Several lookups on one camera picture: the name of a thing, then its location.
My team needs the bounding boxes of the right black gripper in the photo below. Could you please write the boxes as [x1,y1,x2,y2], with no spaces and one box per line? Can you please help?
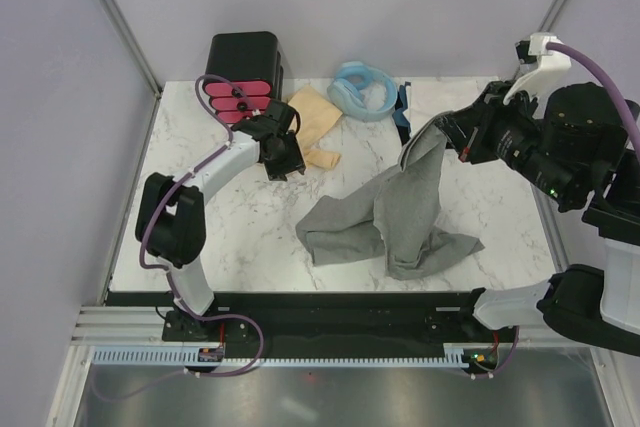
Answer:
[438,80,584,206]

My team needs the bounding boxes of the yellow t shirt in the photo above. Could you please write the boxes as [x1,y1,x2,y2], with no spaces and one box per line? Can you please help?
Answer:
[289,85,342,170]

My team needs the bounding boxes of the black pink drawer box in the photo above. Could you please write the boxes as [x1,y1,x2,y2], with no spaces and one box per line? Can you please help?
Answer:
[203,31,284,125]

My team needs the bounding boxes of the light blue headphones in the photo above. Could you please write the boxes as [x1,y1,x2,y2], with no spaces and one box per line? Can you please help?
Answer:
[326,61,398,122]

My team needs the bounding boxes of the grey t shirt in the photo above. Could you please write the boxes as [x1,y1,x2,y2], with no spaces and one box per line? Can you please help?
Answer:
[295,120,484,281]

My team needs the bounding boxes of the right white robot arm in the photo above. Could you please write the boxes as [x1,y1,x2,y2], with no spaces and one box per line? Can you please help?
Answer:
[434,81,639,356]

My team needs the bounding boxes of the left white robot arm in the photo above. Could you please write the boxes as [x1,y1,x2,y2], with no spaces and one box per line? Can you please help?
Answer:
[135,100,305,340]

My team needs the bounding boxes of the white blue folded t shirt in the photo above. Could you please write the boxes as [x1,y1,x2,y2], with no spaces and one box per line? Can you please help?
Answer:
[392,77,496,145]

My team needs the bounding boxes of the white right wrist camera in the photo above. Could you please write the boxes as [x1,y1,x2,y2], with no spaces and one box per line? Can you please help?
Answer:
[503,32,571,105]

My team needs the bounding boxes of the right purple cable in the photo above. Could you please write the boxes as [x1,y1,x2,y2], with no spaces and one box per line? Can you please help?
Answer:
[449,44,640,381]

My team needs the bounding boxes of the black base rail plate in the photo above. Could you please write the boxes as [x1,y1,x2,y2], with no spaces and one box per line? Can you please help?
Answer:
[107,289,519,361]

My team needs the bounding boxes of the light blue cable duct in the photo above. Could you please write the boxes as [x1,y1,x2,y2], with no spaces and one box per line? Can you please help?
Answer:
[91,346,469,369]

